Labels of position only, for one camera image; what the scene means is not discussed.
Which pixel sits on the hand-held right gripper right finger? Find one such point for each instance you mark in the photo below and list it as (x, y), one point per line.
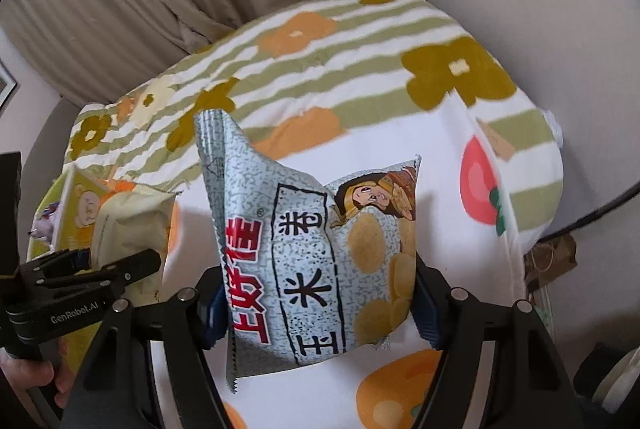
(425, 314)

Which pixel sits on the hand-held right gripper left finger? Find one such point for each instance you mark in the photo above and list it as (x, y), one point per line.
(217, 314)

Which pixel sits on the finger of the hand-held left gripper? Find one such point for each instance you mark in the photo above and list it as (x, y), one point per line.
(75, 261)
(125, 271)

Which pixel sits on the cream snack bag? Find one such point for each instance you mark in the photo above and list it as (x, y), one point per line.
(130, 224)

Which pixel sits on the yellow-green cardboard box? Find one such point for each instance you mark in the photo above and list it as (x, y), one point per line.
(75, 204)

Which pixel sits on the grey speckled corn snack bag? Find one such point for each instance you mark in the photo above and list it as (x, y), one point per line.
(300, 259)

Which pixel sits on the person's left hand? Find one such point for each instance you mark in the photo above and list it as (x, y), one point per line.
(30, 374)

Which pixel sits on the purple snack packet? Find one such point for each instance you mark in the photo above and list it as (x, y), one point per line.
(47, 221)

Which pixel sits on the brown paper bag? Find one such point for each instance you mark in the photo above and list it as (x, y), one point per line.
(550, 259)

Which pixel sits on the white rounded object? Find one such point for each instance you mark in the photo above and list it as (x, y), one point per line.
(620, 381)

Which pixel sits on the flower printed tablecloth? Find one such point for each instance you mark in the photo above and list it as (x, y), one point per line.
(380, 74)

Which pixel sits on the framed wall picture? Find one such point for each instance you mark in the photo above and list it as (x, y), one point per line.
(6, 84)

